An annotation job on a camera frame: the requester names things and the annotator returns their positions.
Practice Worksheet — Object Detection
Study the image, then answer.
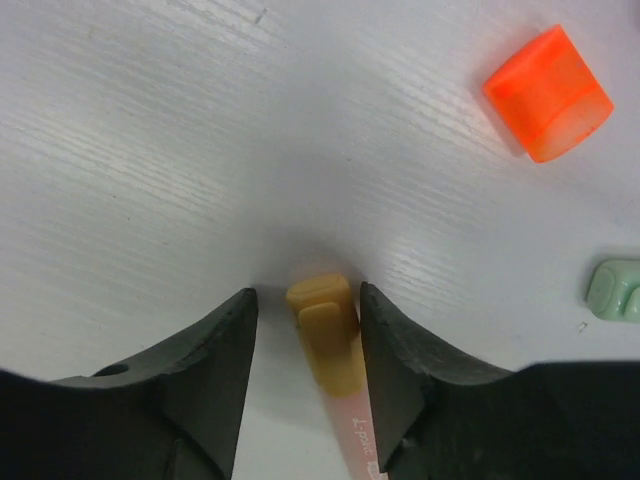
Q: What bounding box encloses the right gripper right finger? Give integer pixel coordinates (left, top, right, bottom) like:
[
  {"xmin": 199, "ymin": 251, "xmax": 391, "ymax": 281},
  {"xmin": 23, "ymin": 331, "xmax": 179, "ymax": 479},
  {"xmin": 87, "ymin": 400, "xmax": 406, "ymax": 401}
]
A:
[{"xmin": 360, "ymin": 282, "xmax": 639, "ymax": 479}]

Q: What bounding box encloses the orange highlighter cap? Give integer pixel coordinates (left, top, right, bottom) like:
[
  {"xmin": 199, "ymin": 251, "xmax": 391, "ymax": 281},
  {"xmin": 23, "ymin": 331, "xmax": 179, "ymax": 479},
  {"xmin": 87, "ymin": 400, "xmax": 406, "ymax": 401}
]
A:
[{"xmin": 483, "ymin": 25, "xmax": 614, "ymax": 163}]

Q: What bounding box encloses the pastel pink highlighter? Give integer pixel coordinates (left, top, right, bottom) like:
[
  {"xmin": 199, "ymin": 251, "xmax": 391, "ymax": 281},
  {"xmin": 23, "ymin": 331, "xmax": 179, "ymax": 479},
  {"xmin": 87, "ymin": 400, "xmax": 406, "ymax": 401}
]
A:
[{"xmin": 327, "ymin": 339, "xmax": 386, "ymax": 480}]

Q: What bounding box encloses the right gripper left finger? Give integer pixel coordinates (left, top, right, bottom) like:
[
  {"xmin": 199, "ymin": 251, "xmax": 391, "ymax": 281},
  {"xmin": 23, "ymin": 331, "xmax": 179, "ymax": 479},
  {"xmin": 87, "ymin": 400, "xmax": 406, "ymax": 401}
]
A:
[{"xmin": 1, "ymin": 288, "xmax": 258, "ymax": 479}]

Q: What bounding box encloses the tan highlighter cap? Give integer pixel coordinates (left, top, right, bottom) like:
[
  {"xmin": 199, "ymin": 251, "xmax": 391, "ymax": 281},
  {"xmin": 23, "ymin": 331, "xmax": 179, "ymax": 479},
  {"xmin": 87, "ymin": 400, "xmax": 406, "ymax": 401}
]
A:
[{"xmin": 286, "ymin": 274, "xmax": 365, "ymax": 397}]

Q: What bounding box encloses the pastel green cap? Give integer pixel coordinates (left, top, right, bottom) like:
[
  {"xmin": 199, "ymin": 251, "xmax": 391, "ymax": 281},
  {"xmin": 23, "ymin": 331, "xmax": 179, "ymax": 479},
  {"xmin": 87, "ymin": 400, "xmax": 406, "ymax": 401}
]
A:
[{"xmin": 586, "ymin": 259, "xmax": 639, "ymax": 323}]

